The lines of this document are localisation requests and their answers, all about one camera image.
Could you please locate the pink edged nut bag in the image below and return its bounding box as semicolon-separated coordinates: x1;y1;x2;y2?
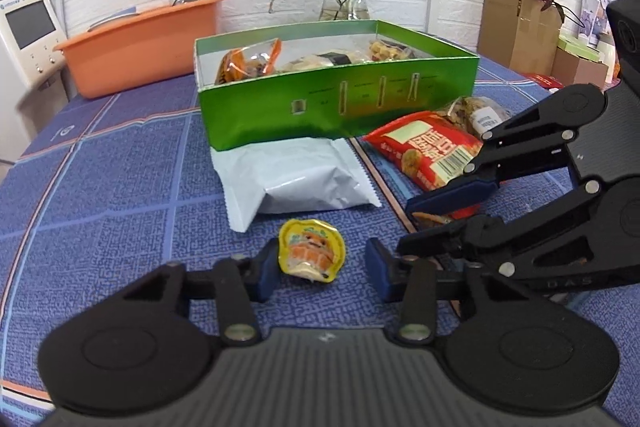
436;96;511;139

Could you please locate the red cracker snack bag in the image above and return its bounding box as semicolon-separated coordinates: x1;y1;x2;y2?
364;110;482;191

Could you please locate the yellow jelly cup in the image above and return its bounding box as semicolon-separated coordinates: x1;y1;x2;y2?
278;219;346;284

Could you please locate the beige biscuit clear pack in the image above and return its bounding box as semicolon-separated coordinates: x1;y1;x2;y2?
279;52;355;72

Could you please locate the white foil snack bag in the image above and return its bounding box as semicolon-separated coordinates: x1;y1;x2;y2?
210;138;381;233

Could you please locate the orange edged nut bag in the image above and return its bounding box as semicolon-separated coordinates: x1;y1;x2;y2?
215;38;282;86

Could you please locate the brown label clear snack bag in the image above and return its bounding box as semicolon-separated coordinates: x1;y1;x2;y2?
369;39;416;62

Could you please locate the red booklet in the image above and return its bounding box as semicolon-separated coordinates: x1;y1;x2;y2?
524;72;564;92

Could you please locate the small cardboard box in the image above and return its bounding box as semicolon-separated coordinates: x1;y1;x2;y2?
551;48;608;90

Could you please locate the brown paper bag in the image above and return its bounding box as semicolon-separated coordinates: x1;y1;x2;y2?
477;0;562;75

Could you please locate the blue checked tablecloth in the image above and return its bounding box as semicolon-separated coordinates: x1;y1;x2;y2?
0;51;640;427

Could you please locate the green cardboard box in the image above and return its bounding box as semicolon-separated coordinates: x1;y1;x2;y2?
194;20;480;150

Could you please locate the orange plastic basin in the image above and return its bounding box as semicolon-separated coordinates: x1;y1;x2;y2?
55;0;224;98

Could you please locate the white machine with screen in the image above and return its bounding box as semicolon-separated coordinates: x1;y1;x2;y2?
1;0;68;165

